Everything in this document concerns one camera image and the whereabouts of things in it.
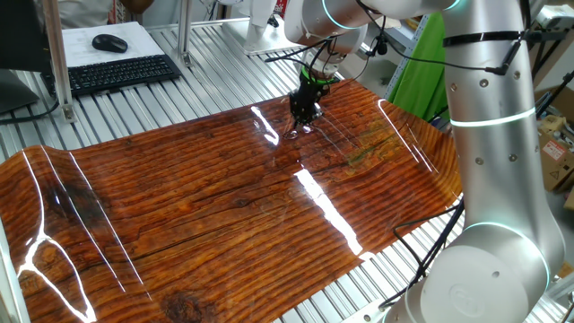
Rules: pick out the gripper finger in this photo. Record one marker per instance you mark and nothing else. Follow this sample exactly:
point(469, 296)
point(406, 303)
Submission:
point(310, 125)
point(297, 127)

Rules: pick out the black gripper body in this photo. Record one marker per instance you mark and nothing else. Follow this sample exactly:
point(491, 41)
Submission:
point(307, 101)

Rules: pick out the bare person forearm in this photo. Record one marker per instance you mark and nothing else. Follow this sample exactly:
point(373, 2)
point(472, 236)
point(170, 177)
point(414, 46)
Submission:
point(134, 4)

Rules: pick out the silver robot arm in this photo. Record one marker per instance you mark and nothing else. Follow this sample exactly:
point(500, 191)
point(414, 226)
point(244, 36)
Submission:
point(493, 179)

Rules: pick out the red white label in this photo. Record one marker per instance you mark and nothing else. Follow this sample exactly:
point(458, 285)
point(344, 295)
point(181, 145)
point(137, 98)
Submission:
point(281, 6)

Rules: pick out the grey metal shelf rack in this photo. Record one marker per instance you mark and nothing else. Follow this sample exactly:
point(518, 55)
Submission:
point(403, 58)

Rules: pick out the green cloth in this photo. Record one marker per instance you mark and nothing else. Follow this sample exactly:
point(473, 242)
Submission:
point(421, 76)

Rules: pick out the glossy wood-grain mat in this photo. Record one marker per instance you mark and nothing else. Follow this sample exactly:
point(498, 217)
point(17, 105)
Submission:
point(202, 202)

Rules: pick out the black keyboard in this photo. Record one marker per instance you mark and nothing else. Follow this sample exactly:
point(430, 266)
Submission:
point(116, 72)

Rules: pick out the black computer mouse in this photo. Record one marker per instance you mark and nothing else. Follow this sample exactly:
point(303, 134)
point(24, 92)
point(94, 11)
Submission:
point(110, 43)

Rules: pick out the person torso in white shirt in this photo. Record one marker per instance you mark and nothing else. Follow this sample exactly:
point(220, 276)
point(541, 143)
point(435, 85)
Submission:
point(83, 11)

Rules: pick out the black tripod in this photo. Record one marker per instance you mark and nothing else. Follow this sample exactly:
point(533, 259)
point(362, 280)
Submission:
point(556, 92)

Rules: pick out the cardboard box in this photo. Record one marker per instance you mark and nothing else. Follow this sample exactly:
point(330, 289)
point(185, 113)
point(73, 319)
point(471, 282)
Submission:
point(556, 166)

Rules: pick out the black monitor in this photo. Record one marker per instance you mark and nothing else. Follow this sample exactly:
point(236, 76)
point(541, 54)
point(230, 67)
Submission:
point(20, 36)

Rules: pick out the white stand with base plate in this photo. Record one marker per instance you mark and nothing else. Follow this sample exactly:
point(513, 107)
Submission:
point(264, 38)

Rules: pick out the aluminium frame post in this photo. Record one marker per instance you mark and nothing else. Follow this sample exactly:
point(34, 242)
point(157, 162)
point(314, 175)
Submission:
point(185, 31)
point(58, 67)

